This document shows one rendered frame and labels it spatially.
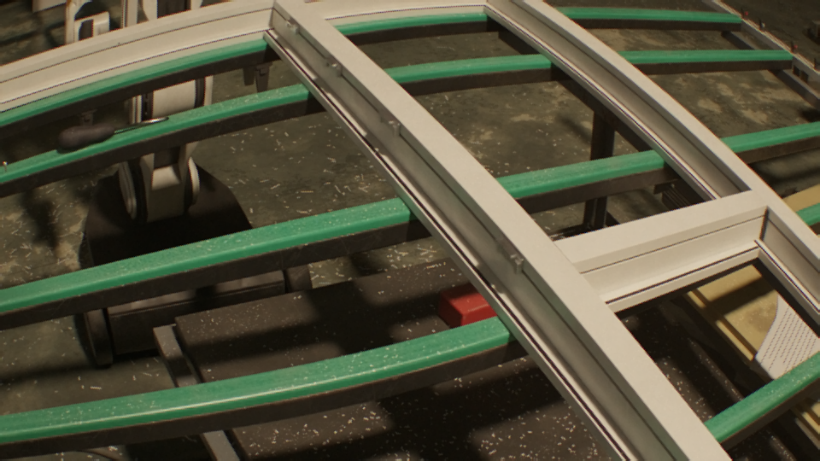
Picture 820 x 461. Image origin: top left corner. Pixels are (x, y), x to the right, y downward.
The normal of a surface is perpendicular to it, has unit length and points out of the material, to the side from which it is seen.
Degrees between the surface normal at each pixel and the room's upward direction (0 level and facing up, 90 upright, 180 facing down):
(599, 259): 90
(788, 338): 0
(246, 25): 90
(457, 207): 90
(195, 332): 0
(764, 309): 0
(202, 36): 90
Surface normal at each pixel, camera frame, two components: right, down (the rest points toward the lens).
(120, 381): 0.04, -0.84
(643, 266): 0.40, 0.51
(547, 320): -0.91, 0.18
